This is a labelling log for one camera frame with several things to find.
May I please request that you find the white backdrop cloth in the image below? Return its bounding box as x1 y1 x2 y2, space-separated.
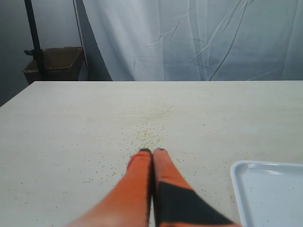
82 0 303 81

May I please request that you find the white rectangular plastic tray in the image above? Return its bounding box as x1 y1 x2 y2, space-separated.
230 161 303 227

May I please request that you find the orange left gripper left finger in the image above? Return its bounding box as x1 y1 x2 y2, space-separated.
68 148 152 227

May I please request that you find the black metal stand pole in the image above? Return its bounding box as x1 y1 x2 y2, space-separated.
24 0 48 81

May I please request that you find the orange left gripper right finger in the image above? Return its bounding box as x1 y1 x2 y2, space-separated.
153 148 239 227

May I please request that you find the brown cardboard box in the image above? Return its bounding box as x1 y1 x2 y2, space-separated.
23 47 85 84

